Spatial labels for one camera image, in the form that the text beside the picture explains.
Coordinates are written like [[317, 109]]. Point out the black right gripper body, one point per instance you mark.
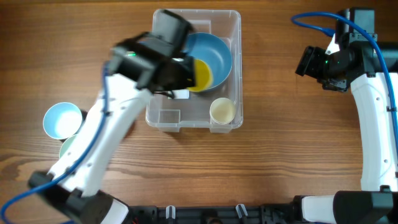
[[319, 66]]

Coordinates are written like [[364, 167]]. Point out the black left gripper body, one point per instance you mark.
[[183, 72]]

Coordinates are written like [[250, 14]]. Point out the yellow plastic cup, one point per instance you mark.
[[203, 76]]

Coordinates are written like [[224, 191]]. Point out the blue bowl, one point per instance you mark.
[[214, 52]]

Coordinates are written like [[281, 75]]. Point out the cream plastic cup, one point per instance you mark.
[[222, 111]]

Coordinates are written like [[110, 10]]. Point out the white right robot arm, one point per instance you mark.
[[357, 68]]

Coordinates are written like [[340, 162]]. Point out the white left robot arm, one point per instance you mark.
[[139, 68]]

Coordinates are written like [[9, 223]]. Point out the white label in bin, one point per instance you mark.
[[181, 94]]

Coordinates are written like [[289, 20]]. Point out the clear plastic storage bin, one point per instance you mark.
[[170, 115]]

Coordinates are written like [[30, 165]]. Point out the light blue plastic cup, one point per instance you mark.
[[62, 120]]

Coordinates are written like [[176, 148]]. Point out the mint green plastic cup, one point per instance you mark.
[[66, 145]]

